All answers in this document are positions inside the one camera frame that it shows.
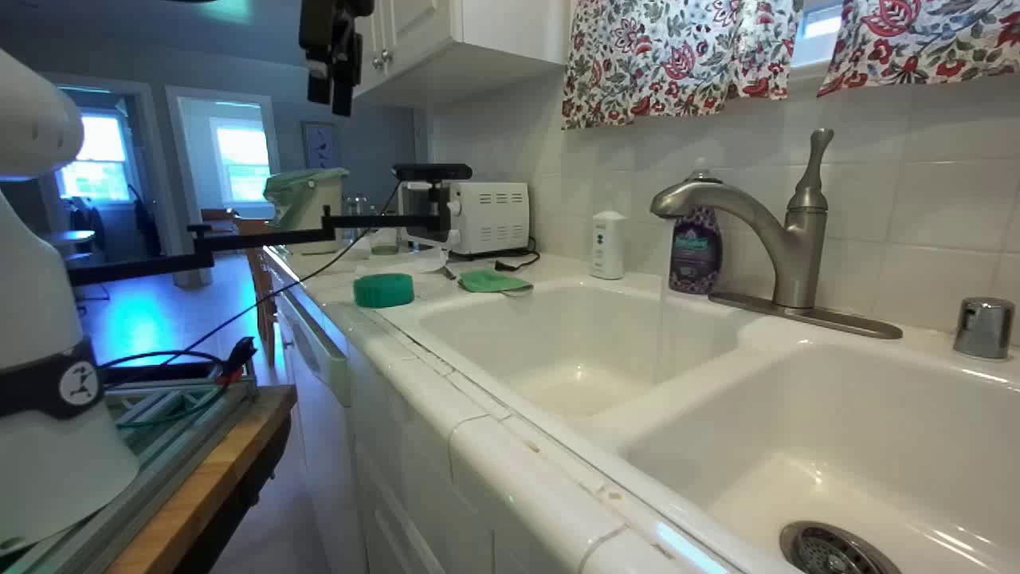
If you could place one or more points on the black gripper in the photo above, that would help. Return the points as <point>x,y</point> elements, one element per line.
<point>332,23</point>

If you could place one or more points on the white toaster oven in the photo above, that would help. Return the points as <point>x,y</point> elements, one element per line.
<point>484,217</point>

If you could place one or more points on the purple dish soap bottle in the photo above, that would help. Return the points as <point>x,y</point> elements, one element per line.
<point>697,257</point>

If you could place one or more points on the brushed steel tap faucet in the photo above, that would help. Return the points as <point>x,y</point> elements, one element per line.
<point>791,244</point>

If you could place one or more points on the wooden robot cart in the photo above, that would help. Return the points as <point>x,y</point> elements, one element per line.
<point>201,489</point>

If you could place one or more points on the green sponge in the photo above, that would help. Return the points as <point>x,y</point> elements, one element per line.
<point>493,280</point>
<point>383,291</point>

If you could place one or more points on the white soap pump dispenser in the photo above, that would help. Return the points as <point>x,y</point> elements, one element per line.
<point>605,246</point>

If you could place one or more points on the chrome air gap cap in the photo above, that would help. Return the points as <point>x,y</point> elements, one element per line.
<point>981,327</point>

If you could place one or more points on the floral red curtain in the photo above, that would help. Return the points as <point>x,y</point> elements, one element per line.
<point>679,52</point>
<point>924,43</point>

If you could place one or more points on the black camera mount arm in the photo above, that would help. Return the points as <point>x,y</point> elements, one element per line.
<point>266,236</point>

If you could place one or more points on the metal sink drain strainer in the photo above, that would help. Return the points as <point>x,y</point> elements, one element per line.
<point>834,548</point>

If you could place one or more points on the black external camera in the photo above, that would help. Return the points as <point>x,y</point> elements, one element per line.
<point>430,170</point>

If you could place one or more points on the grey green base plate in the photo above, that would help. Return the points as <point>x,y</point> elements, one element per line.
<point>159,425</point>

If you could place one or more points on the white double kitchen sink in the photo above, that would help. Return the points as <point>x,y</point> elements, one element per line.
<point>847,425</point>

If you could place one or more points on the wooden chair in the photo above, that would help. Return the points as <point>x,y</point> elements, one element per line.
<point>255,267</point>

